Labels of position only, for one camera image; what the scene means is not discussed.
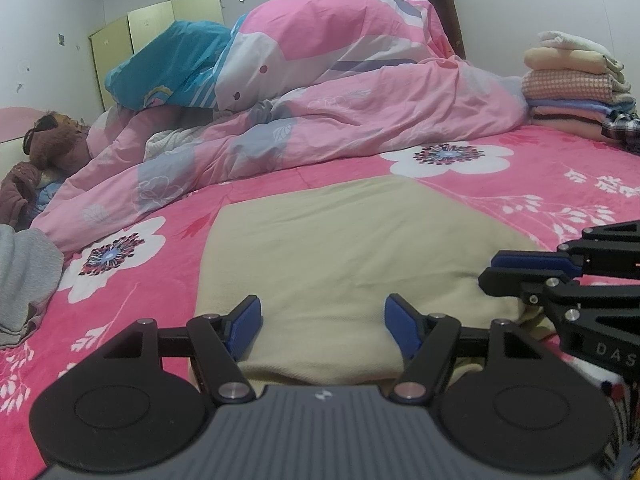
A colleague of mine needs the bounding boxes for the peach folded cloth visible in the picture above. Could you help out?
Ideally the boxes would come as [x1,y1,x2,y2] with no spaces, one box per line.
[529,107,617,142]

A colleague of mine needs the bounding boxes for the cream wardrobe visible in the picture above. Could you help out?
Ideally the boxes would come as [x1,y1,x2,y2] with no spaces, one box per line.
[88,0,226,112]

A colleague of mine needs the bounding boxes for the white knitted cloth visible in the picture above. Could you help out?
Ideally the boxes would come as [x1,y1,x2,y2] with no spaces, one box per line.
[144,127,202,162]

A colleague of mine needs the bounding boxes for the blue folded cloth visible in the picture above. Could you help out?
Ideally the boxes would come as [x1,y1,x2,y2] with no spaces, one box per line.
[529,99,639,119]

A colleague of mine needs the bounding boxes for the cream folded cloth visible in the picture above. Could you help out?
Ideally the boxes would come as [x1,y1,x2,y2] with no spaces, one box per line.
[524,47,632,94]

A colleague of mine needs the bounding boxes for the light blue cloth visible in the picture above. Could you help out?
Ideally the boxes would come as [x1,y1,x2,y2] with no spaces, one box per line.
[31,179,69,217]

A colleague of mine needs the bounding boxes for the pink patterned duvet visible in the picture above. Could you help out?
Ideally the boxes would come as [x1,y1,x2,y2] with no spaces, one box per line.
[30,0,532,254]

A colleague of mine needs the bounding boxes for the teal pillow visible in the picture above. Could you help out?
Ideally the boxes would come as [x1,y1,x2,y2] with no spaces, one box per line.
[105,20,237,112]

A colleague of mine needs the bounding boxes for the beige pants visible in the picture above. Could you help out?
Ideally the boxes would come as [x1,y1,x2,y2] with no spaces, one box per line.
[194,176,562,396]

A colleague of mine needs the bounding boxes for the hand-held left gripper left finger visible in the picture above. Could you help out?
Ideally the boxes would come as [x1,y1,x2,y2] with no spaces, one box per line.
[102,294,263,405]

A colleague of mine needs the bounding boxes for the pink pillow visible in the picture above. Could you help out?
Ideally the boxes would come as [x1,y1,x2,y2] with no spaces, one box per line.
[0,106,51,143]

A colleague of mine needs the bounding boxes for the grey garment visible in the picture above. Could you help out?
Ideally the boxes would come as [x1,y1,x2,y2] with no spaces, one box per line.
[0,224,66,352]

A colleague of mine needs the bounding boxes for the brown plush toy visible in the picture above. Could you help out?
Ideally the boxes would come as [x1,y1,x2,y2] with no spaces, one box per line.
[22,111,92,172]

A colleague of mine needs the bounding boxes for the pink floral blanket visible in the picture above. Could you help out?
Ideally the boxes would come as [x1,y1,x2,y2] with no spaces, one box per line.
[0,125,640,480]

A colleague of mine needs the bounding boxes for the white folded cloth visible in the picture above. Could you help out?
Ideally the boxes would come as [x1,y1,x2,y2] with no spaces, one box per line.
[537,31,626,74]

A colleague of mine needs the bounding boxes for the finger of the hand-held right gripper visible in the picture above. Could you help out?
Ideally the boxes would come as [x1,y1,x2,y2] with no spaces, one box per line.
[477,267,597,322]
[490,219,640,279]

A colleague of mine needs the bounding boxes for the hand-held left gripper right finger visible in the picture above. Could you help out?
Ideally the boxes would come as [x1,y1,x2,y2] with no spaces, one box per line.
[384,293,547,405]

